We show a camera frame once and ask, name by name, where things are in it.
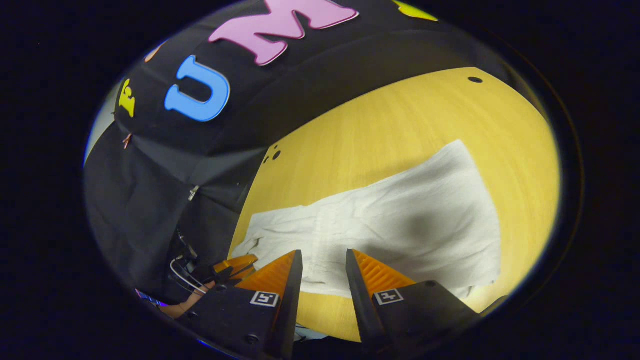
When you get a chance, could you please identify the white jeans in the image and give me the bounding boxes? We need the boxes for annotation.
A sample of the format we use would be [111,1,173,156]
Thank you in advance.
[231,140,502,300]

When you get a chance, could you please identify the black backdrop cloth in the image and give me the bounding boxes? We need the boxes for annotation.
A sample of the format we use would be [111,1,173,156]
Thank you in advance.
[84,0,501,306]

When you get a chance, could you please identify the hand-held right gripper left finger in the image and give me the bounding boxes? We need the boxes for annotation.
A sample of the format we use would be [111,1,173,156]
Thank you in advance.
[177,249,304,360]

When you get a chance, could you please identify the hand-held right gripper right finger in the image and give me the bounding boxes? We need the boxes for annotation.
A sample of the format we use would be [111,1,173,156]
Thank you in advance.
[345,248,482,356]

